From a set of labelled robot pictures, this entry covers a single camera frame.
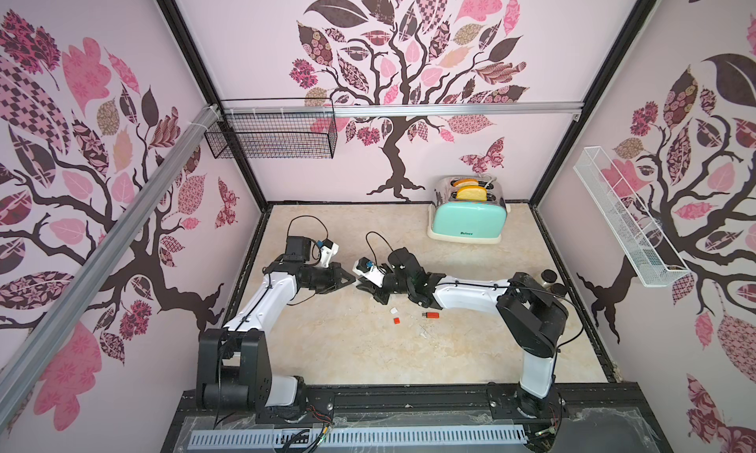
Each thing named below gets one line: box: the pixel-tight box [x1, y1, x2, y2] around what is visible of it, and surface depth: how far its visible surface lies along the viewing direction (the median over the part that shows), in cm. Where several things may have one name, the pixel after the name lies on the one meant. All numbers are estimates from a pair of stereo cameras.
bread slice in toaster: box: [452, 178, 488, 202], surface depth 100 cm
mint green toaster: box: [427, 175, 508, 246], surface depth 102 cm
